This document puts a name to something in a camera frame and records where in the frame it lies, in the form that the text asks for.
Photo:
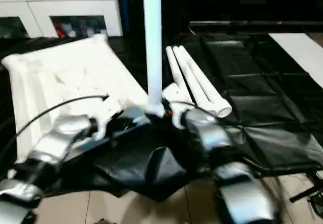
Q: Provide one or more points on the white plastic table leg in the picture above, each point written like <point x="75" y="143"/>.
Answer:
<point x="152" y="42"/>
<point x="207" y="82"/>
<point x="174" y="67"/>
<point x="194" y="80"/>

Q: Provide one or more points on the white plastic table top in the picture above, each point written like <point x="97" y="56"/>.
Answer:
<point x="65" y="77"/>

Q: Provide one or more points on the black plastic mat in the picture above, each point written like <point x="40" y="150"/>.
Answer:
<point x="272" y="108"/>

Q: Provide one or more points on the red bottle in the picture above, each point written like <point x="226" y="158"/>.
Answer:
<point x="59" y="30"/>

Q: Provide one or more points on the black bar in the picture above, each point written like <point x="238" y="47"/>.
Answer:
<point x="252" y="24"/>

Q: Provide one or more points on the white cabinet with glass doors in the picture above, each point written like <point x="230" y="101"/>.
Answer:
<point x="75" y="9"/>

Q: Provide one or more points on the black stand foot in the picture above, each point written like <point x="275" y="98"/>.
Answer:
<point x="308" y="193"/>

